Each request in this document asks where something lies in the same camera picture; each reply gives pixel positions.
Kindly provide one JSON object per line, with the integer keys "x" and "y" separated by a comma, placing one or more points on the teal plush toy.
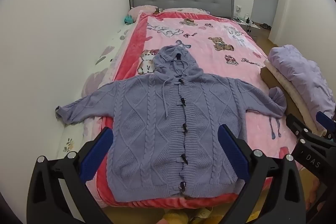
{"x": 128, "y": 19}

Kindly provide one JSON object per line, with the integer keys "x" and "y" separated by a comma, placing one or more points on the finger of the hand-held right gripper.
{"x": 325, "y": 120}
{"x": 295, "y": 123}

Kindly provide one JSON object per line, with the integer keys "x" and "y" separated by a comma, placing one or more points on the bedside table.
{"x": 249, "y": 26}

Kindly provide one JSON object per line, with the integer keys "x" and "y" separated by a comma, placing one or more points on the yellow soft cloth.
{"x": 170, "y": 217}

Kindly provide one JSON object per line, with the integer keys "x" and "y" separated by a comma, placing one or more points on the floral bed sheet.
{"x": 105, "y": 56}

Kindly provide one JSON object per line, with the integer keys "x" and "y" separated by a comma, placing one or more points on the folded purple quilt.
{"x": 302, "y": 71}

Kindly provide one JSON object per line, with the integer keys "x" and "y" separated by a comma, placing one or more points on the brown cardboard box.
{"x": 273, "y": 78}

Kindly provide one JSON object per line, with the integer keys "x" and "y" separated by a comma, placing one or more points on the pink printed blanket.
{"x": 210, "y": 61}

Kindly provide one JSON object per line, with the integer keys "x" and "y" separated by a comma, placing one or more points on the dark shoes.
{"x": 266, "y": 26}

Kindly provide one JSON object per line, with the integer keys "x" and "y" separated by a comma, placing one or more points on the white wall socket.
{"x": 238, "y": 8}

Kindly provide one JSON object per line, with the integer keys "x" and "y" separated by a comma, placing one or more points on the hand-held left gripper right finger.
{"x": 233, "y": 153}

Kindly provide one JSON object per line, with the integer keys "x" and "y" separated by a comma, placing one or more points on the purple knit hooded cardigan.
{"x": 157, "y": 119}

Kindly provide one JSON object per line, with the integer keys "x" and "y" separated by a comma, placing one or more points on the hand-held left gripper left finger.
{"x": 97, "y": 155}

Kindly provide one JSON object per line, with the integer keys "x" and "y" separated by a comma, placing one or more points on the pink pillow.
{"x": 141, "y": 10}

